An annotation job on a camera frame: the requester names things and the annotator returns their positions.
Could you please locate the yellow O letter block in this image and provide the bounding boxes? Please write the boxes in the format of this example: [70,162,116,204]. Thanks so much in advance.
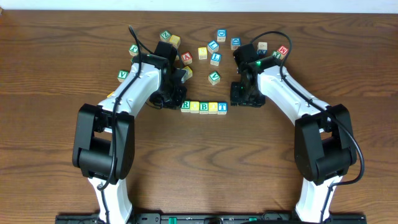
[190,101,200,113]

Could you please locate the yellow S letter block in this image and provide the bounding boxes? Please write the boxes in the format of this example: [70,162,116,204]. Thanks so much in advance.
[198,47,208,60]

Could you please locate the blue L block upper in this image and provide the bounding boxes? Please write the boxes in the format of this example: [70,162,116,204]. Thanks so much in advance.
[207,40,220,54]

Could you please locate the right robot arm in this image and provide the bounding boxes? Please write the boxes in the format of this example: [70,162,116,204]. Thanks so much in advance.
[231,57,363,223]

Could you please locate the blue T letter block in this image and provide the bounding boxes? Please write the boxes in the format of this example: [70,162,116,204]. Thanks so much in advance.
[218,102,228,114]

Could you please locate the blue L block lower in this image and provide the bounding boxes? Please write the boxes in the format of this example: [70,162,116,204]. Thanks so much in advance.
[210,53,221,66]

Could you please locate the green Z letter block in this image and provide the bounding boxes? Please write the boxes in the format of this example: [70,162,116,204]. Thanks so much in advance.
[160,30,172,42]

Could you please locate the blue l block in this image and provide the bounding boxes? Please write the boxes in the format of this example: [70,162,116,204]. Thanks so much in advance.
[210,53,221,66]
[207,40,220,54]

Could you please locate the red A letter block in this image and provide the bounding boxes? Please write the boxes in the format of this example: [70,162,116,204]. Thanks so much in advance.
[181,52,193,66]

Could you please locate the blue X letter block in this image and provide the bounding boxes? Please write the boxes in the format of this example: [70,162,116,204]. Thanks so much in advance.
[257,42,268,55]

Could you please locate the green B letter block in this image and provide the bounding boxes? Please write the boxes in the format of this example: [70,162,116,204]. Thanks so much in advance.
[199,102,209,114]

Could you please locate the green P letter block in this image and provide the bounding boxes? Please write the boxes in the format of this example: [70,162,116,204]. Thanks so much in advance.
[129,44,138,57]

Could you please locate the blue D block top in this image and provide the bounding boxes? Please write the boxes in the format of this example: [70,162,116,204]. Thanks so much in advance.
[216,29,226,42]

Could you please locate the green v block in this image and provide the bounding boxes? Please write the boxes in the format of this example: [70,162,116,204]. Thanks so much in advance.
[117,70,129,83]
[208,71,221,85]

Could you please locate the yellow C letter block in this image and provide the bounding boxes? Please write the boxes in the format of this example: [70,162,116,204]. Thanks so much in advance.
[183,66,193,80]

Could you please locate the red M letter block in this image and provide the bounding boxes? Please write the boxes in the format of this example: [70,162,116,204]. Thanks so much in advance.
[277,45,289,60]

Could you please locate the blue D block right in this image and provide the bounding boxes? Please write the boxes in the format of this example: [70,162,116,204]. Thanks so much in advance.
[231,37,241,50]

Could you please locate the green V block centre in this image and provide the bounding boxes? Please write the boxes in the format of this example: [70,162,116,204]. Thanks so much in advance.
[208,71,221,85]

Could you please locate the green J letter block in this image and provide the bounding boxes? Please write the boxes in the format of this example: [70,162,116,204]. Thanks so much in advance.
[272,51,282,59]

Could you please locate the green R letter block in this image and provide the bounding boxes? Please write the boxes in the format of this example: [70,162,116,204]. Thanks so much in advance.
[181,100,190,113]

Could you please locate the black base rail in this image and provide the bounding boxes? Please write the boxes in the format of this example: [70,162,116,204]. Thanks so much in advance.
[55,212,367,224]

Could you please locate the yellow block beside Z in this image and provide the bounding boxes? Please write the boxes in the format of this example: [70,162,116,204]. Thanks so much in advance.
[169,35,181,49]

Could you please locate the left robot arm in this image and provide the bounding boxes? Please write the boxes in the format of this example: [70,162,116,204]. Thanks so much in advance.
[72,54,188,223]

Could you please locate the green V block left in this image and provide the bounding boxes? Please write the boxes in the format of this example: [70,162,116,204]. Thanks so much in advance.
[117,70,129,83]

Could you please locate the blue d block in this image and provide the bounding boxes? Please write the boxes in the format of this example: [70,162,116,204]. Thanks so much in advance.
[216,29,226,42]
[231,37,241,50]

